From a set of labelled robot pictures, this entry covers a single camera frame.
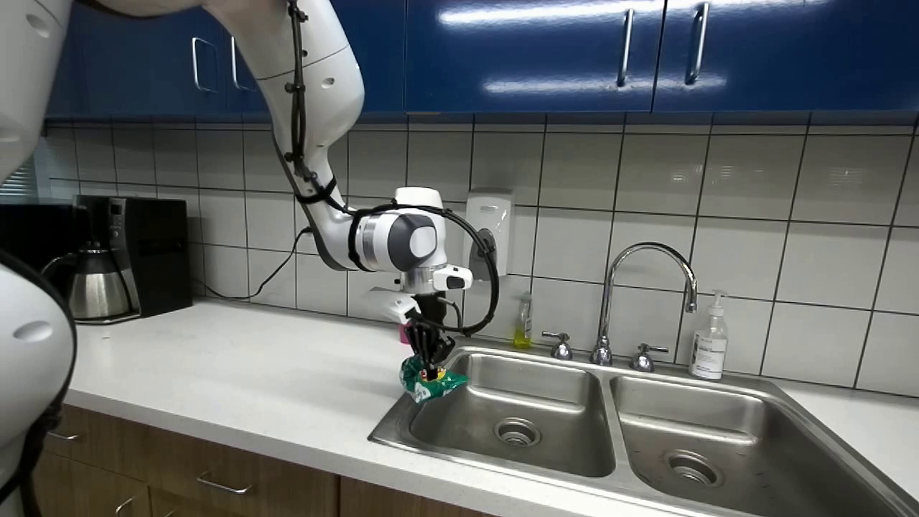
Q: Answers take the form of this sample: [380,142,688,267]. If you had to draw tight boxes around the white wall soap dispenser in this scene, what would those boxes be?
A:
[465,193,514,275]

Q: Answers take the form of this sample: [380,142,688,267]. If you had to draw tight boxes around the stainless steel double sink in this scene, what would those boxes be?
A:
[373,344,919,517]

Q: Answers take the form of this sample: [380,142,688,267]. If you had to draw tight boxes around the chrome gooseneck faucet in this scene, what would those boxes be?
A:
[535,239,700,366]

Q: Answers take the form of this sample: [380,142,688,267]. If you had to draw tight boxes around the yellow dish soap bottle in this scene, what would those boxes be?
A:
[511,295,535,351]

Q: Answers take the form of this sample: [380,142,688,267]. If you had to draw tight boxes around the green snack packet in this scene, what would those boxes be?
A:
[399,356,469,402]

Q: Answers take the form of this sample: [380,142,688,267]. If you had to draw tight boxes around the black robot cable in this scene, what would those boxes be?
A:
[271,0,502,340]

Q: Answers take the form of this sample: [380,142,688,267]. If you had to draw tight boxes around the clear hand soap bottle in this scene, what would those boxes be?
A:
[690,298,729,380]

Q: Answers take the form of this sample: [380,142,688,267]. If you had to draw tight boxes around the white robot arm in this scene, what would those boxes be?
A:
[0,0,471,517]

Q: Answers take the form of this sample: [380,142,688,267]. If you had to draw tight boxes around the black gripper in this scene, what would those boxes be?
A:
[408,295,451,376]

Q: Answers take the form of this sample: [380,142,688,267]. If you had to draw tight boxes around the black coffee maker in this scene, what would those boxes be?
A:
[0,196,194,323]

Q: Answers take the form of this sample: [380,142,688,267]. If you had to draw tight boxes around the blue upper wall cabinets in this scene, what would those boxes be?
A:
[50,0,919,120]

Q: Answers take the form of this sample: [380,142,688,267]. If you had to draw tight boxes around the wooden base cabinet drawers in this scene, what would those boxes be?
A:
[34,407,481,517]

